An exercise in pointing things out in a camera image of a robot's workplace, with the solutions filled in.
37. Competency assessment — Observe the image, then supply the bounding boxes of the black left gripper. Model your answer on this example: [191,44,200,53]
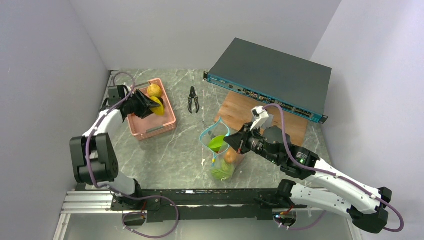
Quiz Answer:
[123,89,160,120]

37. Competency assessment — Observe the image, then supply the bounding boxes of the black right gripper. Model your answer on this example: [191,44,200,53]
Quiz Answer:
[223,121,281,165]

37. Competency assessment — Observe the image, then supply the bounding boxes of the yellow bell pepper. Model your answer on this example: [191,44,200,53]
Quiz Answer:
[150,96,165,116]

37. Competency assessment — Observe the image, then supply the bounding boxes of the green bell pepper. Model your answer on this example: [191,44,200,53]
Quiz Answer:
[207,135,227,153]

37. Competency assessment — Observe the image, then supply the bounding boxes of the clear zip top bag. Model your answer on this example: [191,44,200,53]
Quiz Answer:
[199,117,245,182]

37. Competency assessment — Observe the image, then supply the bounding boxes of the green cabbage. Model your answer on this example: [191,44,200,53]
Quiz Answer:
[210,161,235,181]

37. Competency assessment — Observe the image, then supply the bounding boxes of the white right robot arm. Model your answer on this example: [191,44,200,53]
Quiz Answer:
[224,122,392,234]

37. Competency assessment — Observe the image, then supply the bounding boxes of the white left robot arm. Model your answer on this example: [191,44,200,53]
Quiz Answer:
[69,85,164,210]

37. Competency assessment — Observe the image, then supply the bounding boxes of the yellow pear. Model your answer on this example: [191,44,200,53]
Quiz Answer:
[147,83,163,98]

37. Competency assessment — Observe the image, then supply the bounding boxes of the pink perforated plastic basket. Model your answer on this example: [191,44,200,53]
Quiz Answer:
[127,78,177,141]

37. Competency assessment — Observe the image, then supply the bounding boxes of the wooden board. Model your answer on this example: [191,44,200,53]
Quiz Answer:
[214,91,309,146]

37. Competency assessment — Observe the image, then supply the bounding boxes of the black pliers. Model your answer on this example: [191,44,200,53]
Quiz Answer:
[187,86,200,114]

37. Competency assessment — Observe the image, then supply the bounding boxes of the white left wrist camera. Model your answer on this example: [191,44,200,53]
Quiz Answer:
[107,85,130,100]

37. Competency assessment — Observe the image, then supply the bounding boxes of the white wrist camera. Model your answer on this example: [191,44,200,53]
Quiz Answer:
[107,85,130,100]
[250,106,269,131]

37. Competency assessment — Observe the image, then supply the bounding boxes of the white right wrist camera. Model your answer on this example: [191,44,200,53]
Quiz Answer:
[250,106,269,131]

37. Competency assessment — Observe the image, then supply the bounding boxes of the teal network switch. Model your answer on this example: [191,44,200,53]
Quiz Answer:
[203,38,332,124]

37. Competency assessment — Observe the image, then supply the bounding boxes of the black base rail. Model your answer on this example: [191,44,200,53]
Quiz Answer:
[110,179,303,223]

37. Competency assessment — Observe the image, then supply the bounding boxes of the aluminium frame rail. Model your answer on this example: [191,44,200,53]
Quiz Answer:
[52,70,119,240]

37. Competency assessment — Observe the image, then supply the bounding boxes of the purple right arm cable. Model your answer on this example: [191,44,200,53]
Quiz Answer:
[263,103,405,233]

